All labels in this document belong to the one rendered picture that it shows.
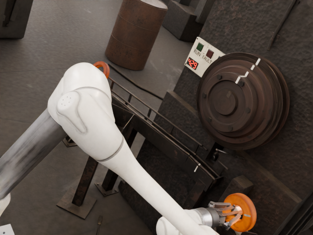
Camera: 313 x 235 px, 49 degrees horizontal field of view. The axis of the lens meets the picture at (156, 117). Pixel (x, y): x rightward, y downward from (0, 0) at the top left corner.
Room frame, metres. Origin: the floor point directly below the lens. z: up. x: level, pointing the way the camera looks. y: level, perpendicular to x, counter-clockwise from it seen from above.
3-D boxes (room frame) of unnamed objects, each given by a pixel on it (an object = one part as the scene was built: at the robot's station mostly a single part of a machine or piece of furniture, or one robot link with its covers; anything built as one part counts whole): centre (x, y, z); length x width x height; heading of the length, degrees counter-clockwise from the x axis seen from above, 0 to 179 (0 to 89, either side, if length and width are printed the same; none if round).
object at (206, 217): (1.01, -0.31, 0.83); 0.09 x 0.06 x 0.09; 44
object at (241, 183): (1.47, -0.53, 0.68); 0.11 x 0.08 x 0.24; 143
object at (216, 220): (1.06, -0.36, 0.84); 0.09 x 0.08 x 0.07; 133
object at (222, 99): (1.52, -0.27, 1.11); 0.28 x 0.06 x 0.28; 53
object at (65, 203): (1.67, 0.26, 0.36); 0.26 x 0.20 x 0.72; 88
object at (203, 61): (1.89, -0.13, 1.15); 0.26 x 0.02 x 0.18; 53
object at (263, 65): (1.60, -0.33, 1.11); 0.47 x 0.06 x 0.47; 53
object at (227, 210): (1.11, -0.40, 0.84); 0.11 x 0.01 x 0.04; 135
